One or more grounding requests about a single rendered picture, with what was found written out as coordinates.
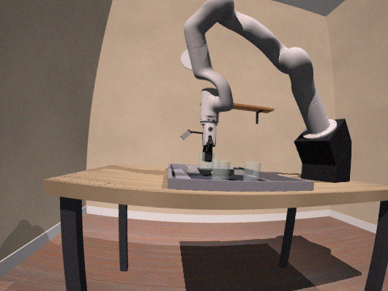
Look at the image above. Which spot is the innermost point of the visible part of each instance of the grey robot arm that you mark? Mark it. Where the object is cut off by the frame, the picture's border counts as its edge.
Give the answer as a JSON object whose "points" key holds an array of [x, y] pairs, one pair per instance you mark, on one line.
{"points": [[293, 61]]}

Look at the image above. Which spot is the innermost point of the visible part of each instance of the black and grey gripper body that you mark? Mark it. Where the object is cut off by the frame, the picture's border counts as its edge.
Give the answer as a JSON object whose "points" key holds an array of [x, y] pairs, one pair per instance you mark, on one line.
{"points": [[209, 129]]}

